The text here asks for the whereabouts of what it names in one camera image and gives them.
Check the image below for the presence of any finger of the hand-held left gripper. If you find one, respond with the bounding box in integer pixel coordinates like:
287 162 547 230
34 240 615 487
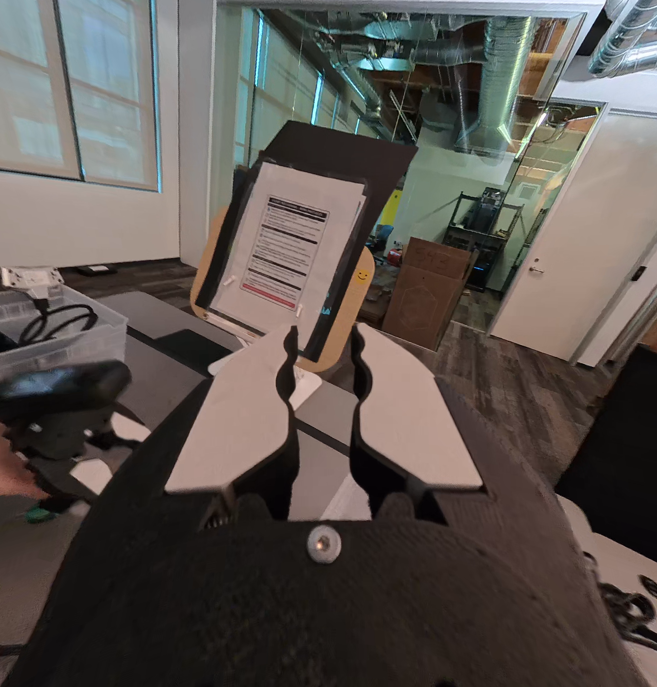
70 459 114 496
113 416 152 444

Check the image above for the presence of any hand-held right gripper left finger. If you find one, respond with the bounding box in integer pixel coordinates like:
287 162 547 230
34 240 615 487
165 323 300 502

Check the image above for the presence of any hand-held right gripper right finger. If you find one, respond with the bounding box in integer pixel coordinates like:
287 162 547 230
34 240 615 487
350 322 488 505

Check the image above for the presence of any person's left hand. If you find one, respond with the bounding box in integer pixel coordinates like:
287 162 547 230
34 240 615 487
0 424 47 501

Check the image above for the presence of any clear plastic storage bin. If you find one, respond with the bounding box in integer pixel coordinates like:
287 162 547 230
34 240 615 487
0 283 129 385

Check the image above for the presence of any white stand base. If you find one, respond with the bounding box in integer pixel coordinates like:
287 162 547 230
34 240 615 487
207 326 324 410

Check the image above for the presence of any white adapter device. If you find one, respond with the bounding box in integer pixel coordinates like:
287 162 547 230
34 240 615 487
0 265 65 308

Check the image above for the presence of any brown cardboard box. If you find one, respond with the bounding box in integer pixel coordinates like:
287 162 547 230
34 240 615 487
381 236 480 351

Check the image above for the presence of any light wooden rounded board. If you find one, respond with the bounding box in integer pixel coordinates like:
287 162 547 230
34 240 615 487
190 206 376 374

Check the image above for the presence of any white printed instruction sheet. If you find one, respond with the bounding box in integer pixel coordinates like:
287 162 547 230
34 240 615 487
209 161 370 324

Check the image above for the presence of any black shelving rack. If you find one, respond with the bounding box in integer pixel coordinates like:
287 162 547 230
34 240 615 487
446 187 525 294

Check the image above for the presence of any large black object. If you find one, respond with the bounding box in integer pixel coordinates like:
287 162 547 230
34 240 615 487
555 343 657 555

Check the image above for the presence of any white door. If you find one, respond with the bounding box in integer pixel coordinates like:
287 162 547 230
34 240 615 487
488 114 657 368

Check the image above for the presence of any instruction sheet on black stand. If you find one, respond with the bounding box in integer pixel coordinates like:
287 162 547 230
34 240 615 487
197 120 419 367

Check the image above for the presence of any large window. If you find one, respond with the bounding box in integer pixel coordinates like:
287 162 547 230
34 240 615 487
0 0 164 193

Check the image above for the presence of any black cable in bin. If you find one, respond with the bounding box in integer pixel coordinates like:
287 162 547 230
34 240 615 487
16 296 99 345

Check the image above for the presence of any black tangled cable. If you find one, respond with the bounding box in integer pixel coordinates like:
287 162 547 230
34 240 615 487
592 552 657 658

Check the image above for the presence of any silver ventilation duct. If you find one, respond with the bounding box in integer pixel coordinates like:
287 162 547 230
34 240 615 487
588 0 657 80
455 16 535 159

